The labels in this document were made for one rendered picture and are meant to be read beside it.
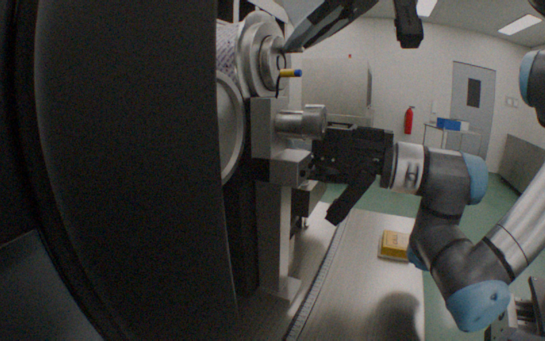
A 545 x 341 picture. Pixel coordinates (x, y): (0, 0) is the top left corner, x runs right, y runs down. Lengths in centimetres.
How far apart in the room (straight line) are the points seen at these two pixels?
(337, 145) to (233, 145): 15
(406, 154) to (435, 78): 462
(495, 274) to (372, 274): 25
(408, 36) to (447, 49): 482
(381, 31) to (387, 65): 69
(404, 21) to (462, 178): 21
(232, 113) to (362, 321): 35
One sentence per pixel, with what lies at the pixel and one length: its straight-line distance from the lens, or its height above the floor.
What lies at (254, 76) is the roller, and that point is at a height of 123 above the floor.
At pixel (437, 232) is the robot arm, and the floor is 104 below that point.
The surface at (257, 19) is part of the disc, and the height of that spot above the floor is 131.
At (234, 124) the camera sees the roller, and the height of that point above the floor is 118.
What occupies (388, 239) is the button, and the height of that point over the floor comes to 92.
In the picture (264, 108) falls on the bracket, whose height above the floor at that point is 119.
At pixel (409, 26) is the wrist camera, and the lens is 28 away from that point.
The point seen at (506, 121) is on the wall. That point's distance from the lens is 556.
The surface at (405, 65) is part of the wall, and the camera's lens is 485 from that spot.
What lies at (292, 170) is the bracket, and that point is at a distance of 26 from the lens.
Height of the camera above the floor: 121
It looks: 20 degrees down
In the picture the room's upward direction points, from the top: straight up
